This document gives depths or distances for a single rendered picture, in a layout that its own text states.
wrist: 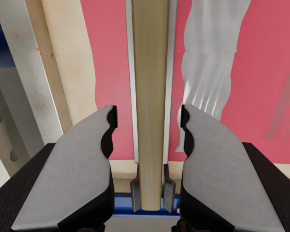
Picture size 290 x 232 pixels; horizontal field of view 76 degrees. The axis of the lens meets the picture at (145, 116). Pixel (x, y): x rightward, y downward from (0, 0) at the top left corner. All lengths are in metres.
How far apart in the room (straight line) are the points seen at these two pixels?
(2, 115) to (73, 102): 0.10
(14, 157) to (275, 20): 0.42
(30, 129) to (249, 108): 1.65
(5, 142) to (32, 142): 1.54
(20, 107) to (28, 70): 1.41
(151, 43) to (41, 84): 0.18
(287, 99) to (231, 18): 0.16
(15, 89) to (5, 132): 1.33
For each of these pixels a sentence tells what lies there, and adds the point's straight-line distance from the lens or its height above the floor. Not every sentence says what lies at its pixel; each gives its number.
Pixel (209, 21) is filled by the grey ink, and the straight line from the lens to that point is 0.28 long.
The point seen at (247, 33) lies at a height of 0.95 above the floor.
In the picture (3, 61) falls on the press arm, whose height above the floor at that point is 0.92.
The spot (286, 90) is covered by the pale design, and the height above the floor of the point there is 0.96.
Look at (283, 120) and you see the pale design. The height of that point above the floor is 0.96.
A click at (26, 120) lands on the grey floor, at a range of 1.75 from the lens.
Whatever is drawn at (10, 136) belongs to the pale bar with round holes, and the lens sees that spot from 0.34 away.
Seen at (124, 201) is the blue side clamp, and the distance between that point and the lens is 0.39.
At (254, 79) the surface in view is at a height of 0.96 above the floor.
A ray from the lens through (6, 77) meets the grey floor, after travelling 1.64.
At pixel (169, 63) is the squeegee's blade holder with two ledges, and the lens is 0.24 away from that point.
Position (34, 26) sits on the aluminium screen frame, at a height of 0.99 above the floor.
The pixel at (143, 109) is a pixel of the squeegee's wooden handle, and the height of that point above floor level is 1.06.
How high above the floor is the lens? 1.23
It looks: 60 degrees down
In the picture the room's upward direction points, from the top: 176 degrees counter-clockwise
